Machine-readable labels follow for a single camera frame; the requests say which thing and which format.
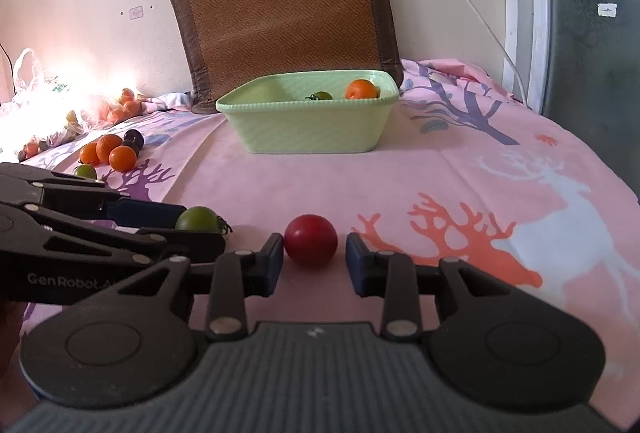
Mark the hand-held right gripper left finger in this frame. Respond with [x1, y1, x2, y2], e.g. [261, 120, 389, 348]
[75, 233, 285, 340]

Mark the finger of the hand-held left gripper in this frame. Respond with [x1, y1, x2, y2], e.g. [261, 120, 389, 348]
[0, 203, 227, 268]
[0, 163, 187, 229]

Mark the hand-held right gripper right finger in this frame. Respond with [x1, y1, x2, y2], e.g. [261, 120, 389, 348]
[346, 233, 551, 340]

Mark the red tomato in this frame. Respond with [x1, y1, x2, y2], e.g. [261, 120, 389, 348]
[284, 214, 339, 268]

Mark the light green plastic basket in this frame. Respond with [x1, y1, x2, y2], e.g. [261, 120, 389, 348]
[216, 69, 400, 155]

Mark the pink printed bedsheet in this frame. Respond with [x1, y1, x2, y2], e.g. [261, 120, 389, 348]
[0, 58, 640, 364]

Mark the clear plastic bag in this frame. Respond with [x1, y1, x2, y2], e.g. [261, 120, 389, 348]
[0, 48, 146, 159]

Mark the brown woven seat mat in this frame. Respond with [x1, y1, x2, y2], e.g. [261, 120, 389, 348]
[167, 0, 405, 115]

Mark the thin black cable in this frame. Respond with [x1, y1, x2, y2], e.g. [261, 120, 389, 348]
[0, 43, 15, 91]

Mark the white power cable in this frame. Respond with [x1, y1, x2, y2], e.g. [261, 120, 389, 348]
[399, 0, 529, 106]

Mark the white window frame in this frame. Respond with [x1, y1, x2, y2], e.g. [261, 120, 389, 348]
[497, 0, 640, 114]

